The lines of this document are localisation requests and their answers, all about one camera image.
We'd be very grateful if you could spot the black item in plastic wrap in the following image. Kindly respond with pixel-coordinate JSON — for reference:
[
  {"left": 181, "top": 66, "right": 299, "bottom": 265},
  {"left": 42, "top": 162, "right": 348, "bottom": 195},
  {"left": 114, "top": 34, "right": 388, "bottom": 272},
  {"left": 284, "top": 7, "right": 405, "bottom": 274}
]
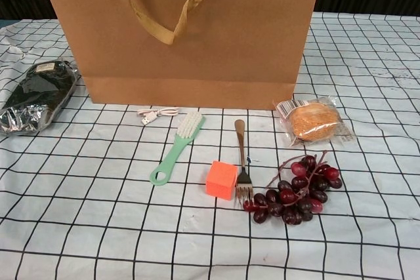
[{"left": 0, "top": 58, "right": 79, "bottom": 136}]

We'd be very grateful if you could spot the brown paper bag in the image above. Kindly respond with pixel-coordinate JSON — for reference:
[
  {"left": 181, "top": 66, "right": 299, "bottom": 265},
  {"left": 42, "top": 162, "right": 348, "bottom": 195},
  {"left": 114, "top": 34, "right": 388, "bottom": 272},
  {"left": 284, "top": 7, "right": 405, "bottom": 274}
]
[{"left": 38, "top": 0, "right": 324, "bottom": 112}]

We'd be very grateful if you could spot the white checked tablecloth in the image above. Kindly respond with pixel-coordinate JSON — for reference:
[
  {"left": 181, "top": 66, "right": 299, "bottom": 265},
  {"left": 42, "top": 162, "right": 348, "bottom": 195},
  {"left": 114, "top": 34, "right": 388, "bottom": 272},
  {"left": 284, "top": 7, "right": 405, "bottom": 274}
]
[{"left": 0, "top": 10, "right": 420, "bottom": 280}]

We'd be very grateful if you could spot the dark red grape bunch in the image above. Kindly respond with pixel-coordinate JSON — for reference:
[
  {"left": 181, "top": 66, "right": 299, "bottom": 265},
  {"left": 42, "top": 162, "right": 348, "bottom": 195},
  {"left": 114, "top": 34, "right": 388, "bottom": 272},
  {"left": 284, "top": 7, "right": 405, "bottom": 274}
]
[{"left": 243, "top": 150, "right": 343, "bottom": 226}]

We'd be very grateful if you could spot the orange cube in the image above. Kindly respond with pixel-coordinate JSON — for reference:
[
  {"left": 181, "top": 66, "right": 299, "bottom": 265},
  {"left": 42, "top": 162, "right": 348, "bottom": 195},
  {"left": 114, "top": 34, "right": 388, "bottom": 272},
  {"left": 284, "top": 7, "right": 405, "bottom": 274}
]
[{"left": 205, "top": 161, "right": 238, "bottom": 199}]

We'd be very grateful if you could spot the green plastic brush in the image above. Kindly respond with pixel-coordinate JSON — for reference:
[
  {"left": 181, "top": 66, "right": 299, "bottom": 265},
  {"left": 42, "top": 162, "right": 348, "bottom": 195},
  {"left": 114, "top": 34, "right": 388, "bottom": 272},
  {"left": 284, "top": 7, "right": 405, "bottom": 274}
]
[{"left": 150, "top": 111, "right": 207, "bottom": 186}]

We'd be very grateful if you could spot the metal fork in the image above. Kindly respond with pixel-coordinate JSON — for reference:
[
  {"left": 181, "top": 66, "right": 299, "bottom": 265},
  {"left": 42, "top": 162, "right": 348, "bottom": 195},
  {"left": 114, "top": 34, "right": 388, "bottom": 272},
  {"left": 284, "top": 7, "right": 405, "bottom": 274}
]
[{"left": 233, "top": 119, "right": 255, "bottom": 210}]

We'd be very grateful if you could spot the packaged orange bun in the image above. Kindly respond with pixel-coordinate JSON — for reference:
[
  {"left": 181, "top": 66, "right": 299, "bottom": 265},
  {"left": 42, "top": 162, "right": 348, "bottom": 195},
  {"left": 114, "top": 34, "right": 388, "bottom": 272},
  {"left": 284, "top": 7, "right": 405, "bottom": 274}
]
[{"left": 274, "top": 95, "right": 356, "bottom": 148}]

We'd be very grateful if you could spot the white USB cable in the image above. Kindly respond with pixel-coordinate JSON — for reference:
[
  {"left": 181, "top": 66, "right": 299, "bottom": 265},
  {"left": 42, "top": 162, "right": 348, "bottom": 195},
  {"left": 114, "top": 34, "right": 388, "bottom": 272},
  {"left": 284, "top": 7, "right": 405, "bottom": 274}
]
[{"left": 136, "top": 106, "right": 180, "bottom": 127}]

